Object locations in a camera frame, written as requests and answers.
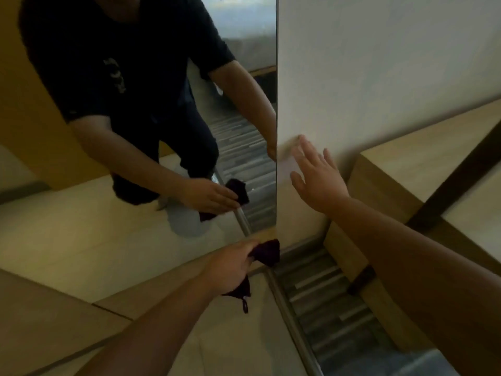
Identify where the person's right hand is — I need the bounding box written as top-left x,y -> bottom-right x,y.
289,135 -> 351,216

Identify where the wooden baseboard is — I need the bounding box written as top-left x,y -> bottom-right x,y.
93,227 -> 279,322

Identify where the purple cloth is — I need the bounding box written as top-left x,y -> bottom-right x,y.
222,238 -> 281,314

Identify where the light wooden bench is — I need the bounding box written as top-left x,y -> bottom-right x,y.
323,99 -> 501,354

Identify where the wooden wardrobe door panel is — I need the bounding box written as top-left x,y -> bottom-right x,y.
0,268 -> 134,376

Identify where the tall wall mirror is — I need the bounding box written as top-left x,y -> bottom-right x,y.
0,0 -> 279,305

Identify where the person's left hand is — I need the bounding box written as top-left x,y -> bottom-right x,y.
197,239 -> 261,298

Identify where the person's left forearm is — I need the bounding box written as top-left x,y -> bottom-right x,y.
74,274 -> 216,376

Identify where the metal floor threshold strip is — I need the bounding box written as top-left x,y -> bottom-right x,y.
266,268 -> 326,376

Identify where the person's right forearm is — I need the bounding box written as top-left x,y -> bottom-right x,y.
328,196 -> 501,376

